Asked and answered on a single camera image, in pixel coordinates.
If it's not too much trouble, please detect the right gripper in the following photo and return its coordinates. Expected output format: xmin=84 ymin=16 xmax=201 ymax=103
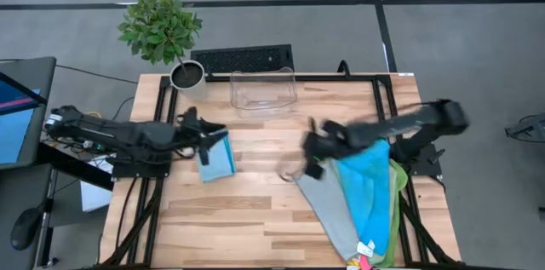
xmin=301 ymin=117 xmax=355 ymax=180

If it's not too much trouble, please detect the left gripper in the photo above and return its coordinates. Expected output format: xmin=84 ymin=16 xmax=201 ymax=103
xmin=176 ymin=106 xmax=229 ymax=167

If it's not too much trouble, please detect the light blue teal-edged towel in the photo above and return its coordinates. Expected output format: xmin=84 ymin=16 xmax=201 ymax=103
xmin=196 ymin=131 xmax=238 ymax=184

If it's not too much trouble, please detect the grey waffle microfiber towel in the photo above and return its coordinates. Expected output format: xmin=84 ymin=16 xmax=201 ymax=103
xmin=276 ymin=154 xmax=364 ymax=262

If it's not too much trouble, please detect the bright blue microfiber towel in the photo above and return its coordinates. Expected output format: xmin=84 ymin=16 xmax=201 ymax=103
xmin=336 ymin=138 xmax=392 ymax=257

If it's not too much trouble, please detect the lime green microfiber towel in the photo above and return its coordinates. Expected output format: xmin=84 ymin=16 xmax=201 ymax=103
xmin=378 ymin=158 xmax=409 ymax=268

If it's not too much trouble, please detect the clear plastic bin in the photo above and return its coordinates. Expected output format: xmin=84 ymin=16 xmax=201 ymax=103
xmin=229 ymin=67 xmax=298 ymax=118

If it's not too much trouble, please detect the black mesh computer case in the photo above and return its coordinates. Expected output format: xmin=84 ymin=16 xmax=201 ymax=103
xmin=190 ymin=43 xmax=295 ymax=74

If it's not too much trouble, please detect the green plant in white pot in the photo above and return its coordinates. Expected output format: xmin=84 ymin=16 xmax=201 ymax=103
xmin=117 ymin=0 xmax=209 ymax=103

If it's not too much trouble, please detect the white paper sheet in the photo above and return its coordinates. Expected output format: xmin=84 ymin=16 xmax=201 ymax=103
xmin=79 ymin=154 xmax=114 ymax=213

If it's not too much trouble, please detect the dark monitor with blue screen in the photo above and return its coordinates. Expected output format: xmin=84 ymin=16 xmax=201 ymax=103
xmin=0 ymin=56 xmax=57 ymax=171

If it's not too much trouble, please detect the grey metal stand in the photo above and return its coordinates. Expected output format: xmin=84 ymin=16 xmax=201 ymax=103
xmin=504 ymin=112 xmax=545 ymax=143

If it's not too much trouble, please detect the black side desk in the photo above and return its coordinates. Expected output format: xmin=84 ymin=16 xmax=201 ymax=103
xmin=0 ymin=141 xmax=115 ymax=270

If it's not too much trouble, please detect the black computer mouse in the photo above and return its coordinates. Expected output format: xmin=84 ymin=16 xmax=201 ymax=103
xmin=10 ymin=206 xmax=43 ymax=251

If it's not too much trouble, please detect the black aluminium table frame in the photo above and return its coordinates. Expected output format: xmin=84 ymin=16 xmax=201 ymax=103
xmin=95 ymin=72 xmax=466 ymax=269

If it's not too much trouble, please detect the black floor cable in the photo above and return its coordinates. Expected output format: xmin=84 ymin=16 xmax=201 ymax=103
xmin=54 ymin=64 xmax=140 ymax=86

